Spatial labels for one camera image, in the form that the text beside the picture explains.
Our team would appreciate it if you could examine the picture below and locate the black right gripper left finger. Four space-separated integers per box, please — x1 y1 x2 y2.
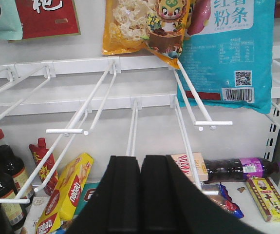
66 156 140 234

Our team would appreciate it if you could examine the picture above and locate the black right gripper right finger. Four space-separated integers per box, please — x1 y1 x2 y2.
140 155 248 234

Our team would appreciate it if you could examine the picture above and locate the teal goji berry pouch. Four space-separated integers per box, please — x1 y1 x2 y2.
0 0 23 40

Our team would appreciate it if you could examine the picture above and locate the Pocky biscuit box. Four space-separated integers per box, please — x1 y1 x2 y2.
171 152 208 183

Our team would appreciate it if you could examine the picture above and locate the blue snack wrapper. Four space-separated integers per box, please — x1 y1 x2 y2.
202 183 244 219

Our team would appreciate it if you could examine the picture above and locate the yellow Nabati wafer pack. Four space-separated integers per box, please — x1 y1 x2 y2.
35 153 93 234

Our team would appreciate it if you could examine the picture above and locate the purple label drink bottle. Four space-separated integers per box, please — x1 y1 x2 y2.
204 157 280 184

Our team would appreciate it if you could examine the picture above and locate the red sauce squeeze pouch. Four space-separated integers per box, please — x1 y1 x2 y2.
29 137 58 195

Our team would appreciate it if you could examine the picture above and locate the yellow red small box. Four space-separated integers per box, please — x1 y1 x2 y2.
246 178 280 222

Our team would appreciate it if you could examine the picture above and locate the dark soy sauce bottle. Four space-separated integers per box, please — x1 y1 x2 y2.
0 129 29 192

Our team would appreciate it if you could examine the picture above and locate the blue sweet potato noodle bag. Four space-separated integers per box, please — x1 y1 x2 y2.
179 0 275 114

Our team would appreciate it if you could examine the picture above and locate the yellow white fungus pouch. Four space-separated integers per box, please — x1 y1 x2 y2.
102 0 195 69

